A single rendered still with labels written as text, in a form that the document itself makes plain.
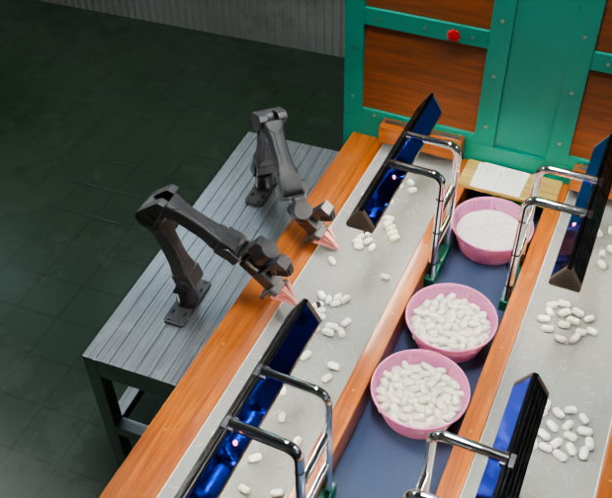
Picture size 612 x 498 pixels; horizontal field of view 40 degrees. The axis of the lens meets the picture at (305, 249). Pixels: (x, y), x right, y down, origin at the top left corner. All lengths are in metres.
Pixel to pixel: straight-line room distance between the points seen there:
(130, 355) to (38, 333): 1.11
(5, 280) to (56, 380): 0.65
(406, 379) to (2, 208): 2.49
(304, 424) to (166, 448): 0.36
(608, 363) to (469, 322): 0.40
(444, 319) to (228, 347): 0.64
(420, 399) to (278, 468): 0.43
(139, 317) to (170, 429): 0.51
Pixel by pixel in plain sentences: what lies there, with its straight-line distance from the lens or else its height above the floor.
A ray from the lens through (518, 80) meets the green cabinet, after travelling 2.82.
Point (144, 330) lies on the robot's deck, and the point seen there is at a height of 0.67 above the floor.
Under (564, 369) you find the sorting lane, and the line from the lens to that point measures 2.44.
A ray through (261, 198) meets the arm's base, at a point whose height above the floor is 0.68.
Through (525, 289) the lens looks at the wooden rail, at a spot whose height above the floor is 0.77.
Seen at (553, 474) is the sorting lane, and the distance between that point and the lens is 2.23.
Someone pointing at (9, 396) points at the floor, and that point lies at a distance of 3.43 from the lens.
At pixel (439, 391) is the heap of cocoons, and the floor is 0.74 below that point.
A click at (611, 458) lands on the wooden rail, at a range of 2.27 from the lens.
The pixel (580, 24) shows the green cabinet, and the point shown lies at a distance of 2.68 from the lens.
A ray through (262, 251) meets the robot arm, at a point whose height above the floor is 1.01.
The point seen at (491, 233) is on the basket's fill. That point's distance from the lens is 2.79.
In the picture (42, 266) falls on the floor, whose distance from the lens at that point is 3.88.
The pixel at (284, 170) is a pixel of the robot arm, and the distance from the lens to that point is 2.59.
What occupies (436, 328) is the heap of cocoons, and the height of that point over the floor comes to 0.74.
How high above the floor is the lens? 2.59
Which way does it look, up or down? 44 degrees down
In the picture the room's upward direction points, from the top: 2 degrees counter-clockwise
